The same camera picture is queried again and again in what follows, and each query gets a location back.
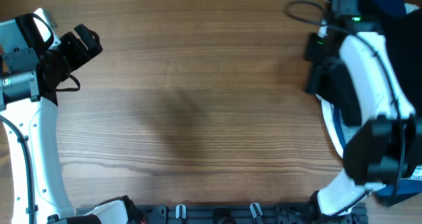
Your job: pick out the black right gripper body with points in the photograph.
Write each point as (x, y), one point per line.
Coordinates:
(316, 48)

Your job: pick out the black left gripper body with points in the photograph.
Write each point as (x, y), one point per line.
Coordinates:
(72, 55)

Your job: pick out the black shorts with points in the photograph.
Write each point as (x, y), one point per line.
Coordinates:
(401, 27)

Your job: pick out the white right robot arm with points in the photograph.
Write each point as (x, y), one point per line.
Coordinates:
(392, 179)

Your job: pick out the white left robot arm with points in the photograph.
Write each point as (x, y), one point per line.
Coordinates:
(34, 63)

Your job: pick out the white garment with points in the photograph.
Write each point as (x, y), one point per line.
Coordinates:
(367, 73)

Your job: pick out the dark blue garment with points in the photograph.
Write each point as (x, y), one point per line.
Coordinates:
(402, 25)

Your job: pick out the light blue denim shorts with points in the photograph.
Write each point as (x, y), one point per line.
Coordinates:
(348, 131)

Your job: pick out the black metal base rail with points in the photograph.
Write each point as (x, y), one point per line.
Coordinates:
(282, 213)

